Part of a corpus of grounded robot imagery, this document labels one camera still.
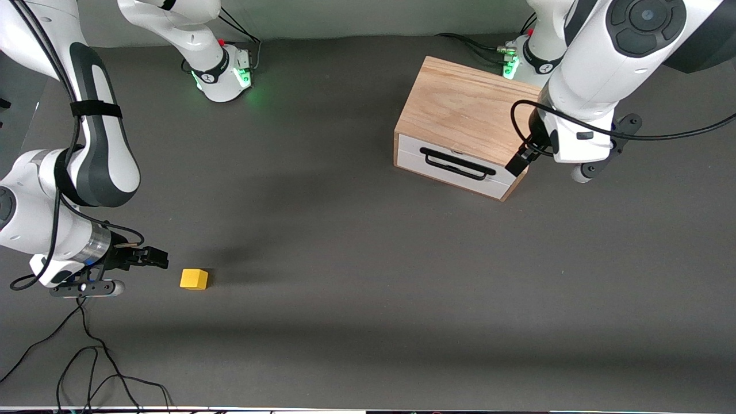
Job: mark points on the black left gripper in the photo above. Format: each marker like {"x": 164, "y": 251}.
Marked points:
{"x": 536, "y": 133}

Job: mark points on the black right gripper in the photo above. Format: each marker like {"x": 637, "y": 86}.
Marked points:
{"x": 122, "y": 258}

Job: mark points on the yellow cube block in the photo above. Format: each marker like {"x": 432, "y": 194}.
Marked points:
{"x": 194, "y": 279}

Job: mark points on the white-fronted wooden drawer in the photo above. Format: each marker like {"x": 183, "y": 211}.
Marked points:
{"x": 414, "y": 158}

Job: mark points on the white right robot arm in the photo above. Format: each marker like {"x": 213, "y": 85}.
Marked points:
{"x": 103, "y": 167}

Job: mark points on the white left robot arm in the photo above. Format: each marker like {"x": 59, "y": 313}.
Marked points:
{"x": 598, "y": 69}

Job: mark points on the wooden drawer cabinet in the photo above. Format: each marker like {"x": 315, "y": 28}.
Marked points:
{"x": 460, "y": 98}

